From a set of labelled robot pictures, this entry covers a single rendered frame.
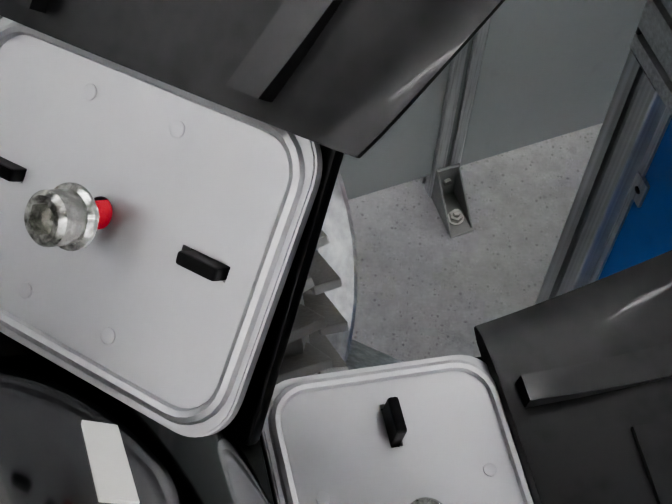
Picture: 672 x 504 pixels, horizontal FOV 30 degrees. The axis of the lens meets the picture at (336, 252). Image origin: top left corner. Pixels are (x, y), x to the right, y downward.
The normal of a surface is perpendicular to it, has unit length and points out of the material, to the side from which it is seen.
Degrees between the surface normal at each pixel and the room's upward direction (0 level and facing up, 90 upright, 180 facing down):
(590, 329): 5
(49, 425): 44
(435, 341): 0
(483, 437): 8
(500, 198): 0
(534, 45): 90
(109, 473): 48
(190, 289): 40
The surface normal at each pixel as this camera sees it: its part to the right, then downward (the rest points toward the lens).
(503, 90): 0.35, 0.83
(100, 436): 0.28, -0.93
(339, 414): 0.17, -0.51
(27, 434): 0.07, -0.95
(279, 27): -0.36, -0.11
